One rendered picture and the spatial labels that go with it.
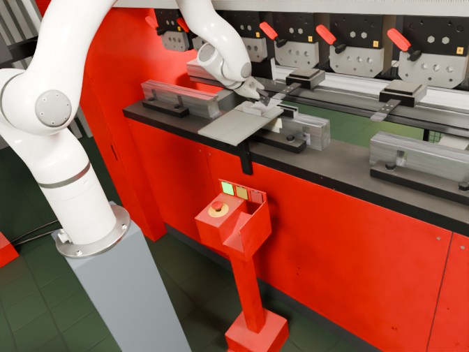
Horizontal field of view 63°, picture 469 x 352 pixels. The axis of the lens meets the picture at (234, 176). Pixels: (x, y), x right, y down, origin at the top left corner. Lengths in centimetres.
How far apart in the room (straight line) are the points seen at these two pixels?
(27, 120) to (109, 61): 124
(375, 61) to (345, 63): 9
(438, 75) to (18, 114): 93
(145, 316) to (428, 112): 111
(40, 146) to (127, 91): 120
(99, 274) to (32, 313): 149
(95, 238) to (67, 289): 150
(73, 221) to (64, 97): 30
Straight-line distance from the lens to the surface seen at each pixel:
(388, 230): 126
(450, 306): 138
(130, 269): 105
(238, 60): 114
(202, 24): 114
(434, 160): 121
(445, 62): 106
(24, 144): 93
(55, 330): 233
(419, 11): 106
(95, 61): 197
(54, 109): 80
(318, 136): 135
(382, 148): 125
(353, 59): 115
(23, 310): 254
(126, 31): 205
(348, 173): 126
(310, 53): 122
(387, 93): 142
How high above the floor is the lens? 161
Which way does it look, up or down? 35 degrees down
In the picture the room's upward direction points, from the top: 11 degrees counter-clockwise
